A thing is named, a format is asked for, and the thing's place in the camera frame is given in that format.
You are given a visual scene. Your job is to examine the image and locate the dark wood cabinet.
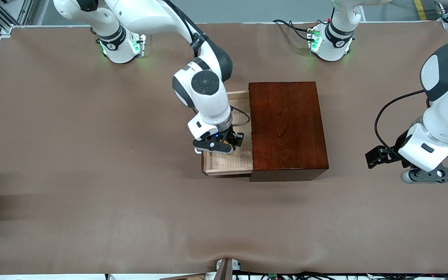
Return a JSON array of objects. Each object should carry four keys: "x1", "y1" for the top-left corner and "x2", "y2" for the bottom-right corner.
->
[{"x1": 248, "y1": 81, "x2": 329, "y2": 182}]

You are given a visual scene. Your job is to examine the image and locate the brown cardboard piece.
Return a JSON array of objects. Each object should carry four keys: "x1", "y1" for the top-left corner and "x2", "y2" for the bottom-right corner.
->
[{"x1": 160, "y1": 273, "x2": 206, "y2": 280}]

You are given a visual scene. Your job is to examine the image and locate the table cover sheet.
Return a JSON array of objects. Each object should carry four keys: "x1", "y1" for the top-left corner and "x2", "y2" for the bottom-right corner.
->
[{"x1": 0, "y1": 21, "x2": 448, "y2": 275}]

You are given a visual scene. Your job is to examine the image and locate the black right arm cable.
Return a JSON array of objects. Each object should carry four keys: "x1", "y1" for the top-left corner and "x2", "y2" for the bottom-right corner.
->
[{"x1": 162, "y1": 0, "x2": 252, "y2": 126}]

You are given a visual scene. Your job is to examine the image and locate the black base cable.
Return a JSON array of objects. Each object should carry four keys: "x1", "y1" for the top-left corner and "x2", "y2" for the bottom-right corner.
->
[
  {"x1": 273, "y1": 19, "x2": 316, "y2": 32},
  {"x1": 289, "y1": 23, "x2": 309, "y2": 41}
]

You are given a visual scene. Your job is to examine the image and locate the grey clamp bracket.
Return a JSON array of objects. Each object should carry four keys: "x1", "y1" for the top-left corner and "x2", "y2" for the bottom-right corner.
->
[{"x1": 215, "y1": 258, "x2": 241, "y2": 280}]

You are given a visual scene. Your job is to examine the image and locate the black cable bundle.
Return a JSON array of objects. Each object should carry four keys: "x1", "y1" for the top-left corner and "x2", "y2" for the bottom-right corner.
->
[{"x1": 240, "y1": 271, "x2": 448, "y2": 280}]

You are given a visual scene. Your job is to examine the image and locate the light wood drawer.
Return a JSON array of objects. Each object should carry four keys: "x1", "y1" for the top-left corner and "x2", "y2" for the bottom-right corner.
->
[{"x1": 201, "y1": 90, "x2": 254, "y2": 177}]

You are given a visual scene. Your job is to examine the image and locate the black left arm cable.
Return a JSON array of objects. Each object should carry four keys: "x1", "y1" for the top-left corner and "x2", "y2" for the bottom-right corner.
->
[{"x1": 374, "y1": 89, "x2": 429, "y2": 156}]

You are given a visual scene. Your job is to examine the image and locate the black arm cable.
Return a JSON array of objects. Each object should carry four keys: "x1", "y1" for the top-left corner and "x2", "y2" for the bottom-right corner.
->
[
  {"x1": 162, "y1": 0, "x2": 252, "y2": 126},
  {"x1": 374, "y1": 89, "x2": 429, "y2": 156}
]

